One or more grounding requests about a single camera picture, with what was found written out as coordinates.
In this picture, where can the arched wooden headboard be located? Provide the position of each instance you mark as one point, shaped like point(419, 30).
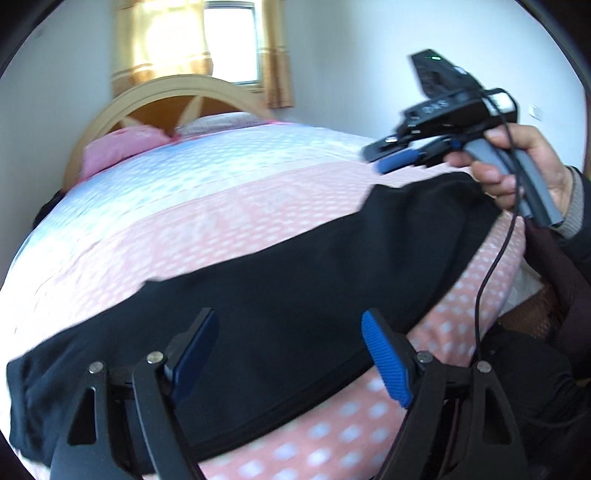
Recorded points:
point(157, 87)

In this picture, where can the black pants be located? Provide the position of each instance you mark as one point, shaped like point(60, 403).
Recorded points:
point(300, 277)

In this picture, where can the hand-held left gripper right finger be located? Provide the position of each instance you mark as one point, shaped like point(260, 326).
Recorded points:
point(387, 360)

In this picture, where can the person's right forearm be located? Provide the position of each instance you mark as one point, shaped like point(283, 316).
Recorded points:
point(575, 207)

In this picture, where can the window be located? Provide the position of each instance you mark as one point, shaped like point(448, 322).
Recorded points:
point(231, 41)

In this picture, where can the yellow patterned curtain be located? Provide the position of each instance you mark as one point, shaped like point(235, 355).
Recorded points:
point(277, 55)
point(157, 41)

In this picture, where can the pink and blue dotted bedspread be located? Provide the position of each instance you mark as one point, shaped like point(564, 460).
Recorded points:
point(184, 221)

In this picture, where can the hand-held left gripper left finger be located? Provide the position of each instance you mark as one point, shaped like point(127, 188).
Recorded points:
point(195, 355)

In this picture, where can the striped pillow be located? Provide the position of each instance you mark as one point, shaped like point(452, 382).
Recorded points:
point(217, 121)

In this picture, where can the pink pillow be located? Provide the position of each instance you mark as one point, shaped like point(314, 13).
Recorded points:
point(120, 145)

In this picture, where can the white wall switch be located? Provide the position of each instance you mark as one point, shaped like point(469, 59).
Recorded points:
point(537, 112)

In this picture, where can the person's dark clothing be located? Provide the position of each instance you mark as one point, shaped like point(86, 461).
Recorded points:
point(545, 369)

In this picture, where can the dark cloth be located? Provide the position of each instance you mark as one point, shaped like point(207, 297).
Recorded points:
point(48, 205)

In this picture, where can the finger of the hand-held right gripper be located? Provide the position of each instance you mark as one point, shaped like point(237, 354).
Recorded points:
point(392, 154)

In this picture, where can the person's right hand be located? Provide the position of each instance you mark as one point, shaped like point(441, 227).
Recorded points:
point(545, 152)

